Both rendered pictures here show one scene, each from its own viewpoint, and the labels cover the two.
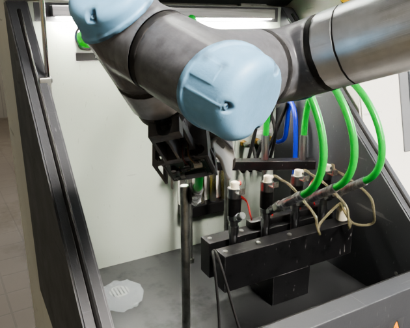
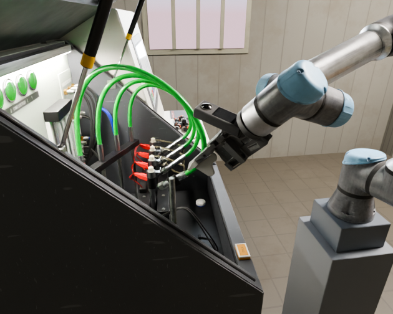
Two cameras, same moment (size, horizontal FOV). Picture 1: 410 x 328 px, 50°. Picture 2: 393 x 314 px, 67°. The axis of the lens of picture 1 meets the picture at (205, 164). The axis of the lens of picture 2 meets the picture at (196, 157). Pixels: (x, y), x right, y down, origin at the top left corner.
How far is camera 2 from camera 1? 0.75 m
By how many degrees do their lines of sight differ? 63
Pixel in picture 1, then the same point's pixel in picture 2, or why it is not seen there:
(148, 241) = not seen: hidden behind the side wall
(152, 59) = (331, 104)
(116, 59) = (312, 108)
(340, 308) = (224, 196)
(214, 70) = (350, 102)
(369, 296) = (220, 186)
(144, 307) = not seen: hidden behind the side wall
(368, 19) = (326, 71)
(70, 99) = not seen: hidden behind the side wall
